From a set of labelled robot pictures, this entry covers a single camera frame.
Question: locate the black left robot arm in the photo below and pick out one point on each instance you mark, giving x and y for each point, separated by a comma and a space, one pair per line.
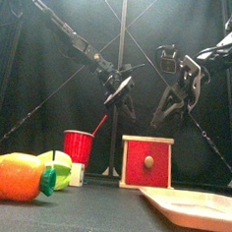
78, 43

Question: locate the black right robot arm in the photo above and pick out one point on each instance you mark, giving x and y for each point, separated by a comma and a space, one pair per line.
225, 46

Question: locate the orange toy carrot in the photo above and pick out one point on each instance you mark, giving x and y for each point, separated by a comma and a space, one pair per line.
16, 176

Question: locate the red drinking straw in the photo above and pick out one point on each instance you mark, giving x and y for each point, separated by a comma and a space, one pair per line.
100, 125

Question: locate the wooden box with slot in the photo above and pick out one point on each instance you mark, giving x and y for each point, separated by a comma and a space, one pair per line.
148, 139

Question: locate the red ribbed plastic cup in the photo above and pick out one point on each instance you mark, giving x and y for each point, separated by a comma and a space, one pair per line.
77, 149

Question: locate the red drawer with wooden knob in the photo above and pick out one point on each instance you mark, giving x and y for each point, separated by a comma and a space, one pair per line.
139, 172

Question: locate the green toy lettuce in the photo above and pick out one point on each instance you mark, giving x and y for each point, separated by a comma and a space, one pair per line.
61, 173

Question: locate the pink plastic tray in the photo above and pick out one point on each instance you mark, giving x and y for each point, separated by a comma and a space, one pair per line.
196, 206

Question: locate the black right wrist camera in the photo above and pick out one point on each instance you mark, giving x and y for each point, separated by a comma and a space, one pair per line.
168, 63

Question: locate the vertical metal frame pole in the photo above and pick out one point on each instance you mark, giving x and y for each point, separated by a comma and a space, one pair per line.
122, 29

